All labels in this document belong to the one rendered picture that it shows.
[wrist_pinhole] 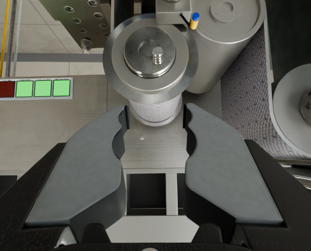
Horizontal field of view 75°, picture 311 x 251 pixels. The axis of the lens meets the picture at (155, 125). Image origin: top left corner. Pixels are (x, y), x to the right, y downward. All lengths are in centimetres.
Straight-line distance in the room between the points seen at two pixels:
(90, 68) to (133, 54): 274
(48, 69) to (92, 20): 260
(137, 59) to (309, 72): 26
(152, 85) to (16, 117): 56
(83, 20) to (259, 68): 47
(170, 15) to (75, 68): 281
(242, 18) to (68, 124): 54
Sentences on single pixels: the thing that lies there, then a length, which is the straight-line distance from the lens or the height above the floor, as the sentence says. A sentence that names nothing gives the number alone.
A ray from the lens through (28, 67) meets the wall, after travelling 335.
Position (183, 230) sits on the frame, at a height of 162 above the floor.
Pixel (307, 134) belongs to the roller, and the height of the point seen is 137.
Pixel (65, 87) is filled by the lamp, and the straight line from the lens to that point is 71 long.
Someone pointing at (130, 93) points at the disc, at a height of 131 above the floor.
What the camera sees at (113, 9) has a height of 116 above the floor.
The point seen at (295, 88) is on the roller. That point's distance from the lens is 37.
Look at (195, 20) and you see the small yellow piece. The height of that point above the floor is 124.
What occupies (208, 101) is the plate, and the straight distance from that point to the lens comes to 65.
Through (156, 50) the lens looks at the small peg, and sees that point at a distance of 28.
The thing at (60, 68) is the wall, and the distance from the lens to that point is 316.
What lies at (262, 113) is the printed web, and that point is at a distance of 36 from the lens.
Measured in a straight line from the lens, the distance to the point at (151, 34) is 32.
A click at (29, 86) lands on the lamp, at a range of 77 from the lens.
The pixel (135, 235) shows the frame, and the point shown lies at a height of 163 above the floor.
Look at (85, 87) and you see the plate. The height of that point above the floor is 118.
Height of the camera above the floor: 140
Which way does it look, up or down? 8 degrees down
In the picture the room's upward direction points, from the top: 179 degrees clockwise
